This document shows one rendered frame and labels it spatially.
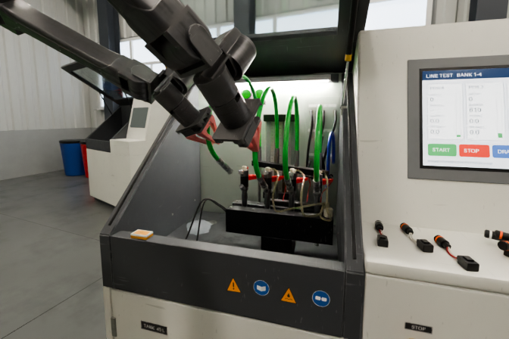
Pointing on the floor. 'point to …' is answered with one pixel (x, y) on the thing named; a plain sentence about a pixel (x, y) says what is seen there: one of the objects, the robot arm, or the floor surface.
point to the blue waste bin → (72, 157)
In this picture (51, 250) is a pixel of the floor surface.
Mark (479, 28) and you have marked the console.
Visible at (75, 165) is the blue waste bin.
